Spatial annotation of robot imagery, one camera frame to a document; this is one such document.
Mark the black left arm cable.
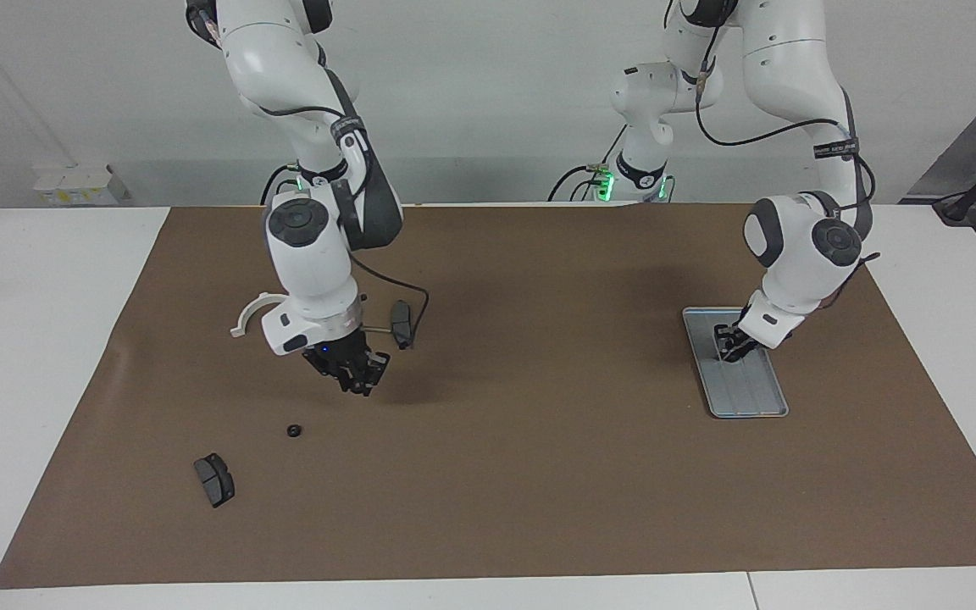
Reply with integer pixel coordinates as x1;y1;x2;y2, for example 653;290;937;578
691;25;879;263

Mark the black base power cable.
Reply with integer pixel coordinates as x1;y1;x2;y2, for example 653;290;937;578
549;127;629;202
260;166;296;206

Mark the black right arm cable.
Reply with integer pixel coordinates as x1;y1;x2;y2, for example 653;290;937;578
255;102;431;350

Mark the slim dark grey brake pad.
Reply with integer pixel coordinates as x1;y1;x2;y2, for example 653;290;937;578
391;300;415;350

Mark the brown paper table mat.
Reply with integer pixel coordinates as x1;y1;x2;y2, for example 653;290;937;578
0;202;976;590

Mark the wide dark grey brake pad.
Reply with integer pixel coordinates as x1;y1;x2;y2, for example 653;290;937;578
193;453;236;508

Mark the silver metal tray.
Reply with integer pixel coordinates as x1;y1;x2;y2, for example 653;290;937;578
681;307;790;419

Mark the white curved plastic bracket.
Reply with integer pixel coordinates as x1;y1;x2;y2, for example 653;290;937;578
230;292;287;338

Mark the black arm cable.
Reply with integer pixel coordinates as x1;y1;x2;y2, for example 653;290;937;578
691;25;879;263
255;102;431;350

